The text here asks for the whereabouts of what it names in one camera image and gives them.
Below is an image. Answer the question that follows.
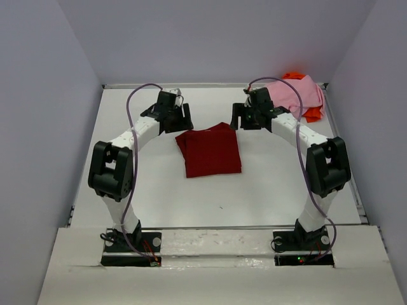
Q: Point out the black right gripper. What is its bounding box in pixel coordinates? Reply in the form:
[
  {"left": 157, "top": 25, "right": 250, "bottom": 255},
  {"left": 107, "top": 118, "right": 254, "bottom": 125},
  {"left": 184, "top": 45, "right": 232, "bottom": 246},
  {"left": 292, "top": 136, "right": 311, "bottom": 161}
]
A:
[{"left": 230, "top": 102, "right": 262, "bottom": 130}]

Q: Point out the dark red t shirt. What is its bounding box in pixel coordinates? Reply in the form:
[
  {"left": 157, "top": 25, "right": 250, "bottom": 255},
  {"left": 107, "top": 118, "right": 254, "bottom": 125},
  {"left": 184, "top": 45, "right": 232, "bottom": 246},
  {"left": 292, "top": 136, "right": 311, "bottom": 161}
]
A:
[{"left": 176, "top": 122, "right": 242, "bottom": 179}]

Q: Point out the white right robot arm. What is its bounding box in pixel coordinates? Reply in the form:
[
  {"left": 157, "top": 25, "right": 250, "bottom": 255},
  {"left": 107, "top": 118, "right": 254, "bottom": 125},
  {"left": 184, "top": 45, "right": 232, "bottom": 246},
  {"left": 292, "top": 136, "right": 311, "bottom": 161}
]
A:
[{"left": 230, "top": 88, "right": 351, "bottom": 253}]

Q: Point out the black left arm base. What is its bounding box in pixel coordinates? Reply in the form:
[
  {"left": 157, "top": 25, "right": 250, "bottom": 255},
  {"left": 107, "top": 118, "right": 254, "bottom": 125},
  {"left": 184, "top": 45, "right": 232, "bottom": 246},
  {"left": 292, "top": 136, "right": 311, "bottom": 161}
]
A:
[{"left": 100, "top": 224, "right": 162, "bottom": 267}]

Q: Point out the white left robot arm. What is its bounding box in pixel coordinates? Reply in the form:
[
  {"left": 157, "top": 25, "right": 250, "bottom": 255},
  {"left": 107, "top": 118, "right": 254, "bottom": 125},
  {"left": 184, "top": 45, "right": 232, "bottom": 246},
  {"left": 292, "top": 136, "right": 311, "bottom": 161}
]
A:
[{"left": 88, "top": 88, "right": 193, "bottom": 251}]

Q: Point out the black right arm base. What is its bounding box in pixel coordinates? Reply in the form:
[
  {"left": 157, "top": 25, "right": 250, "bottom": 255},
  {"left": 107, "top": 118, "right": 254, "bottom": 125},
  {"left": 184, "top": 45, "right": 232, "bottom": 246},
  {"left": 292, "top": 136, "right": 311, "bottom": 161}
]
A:
[{"left": 270, "top": 226, "right": 335, "bottom": 267}]

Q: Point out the pink t shirt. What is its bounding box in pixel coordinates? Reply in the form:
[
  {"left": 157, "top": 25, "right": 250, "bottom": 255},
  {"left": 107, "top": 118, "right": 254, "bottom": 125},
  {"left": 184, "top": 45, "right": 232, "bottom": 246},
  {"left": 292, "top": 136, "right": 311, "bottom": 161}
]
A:
[{"left": 266, "top": 79, "right": 325, "bottom": 118}]

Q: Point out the orange t shirt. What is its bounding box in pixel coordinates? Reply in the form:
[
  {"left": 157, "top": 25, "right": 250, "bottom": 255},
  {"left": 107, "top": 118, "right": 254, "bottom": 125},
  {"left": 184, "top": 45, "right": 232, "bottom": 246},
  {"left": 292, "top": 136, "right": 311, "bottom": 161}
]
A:
[{"left": 282, "top": 71, "right": 325, "bottom": 123}]

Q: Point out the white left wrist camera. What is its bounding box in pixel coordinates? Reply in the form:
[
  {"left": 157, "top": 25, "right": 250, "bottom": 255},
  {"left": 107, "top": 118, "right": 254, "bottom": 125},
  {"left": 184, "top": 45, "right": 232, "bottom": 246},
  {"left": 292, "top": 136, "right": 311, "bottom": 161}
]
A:
[{"left": 169, "top": 88, "right": 184, "bottom": 107}]

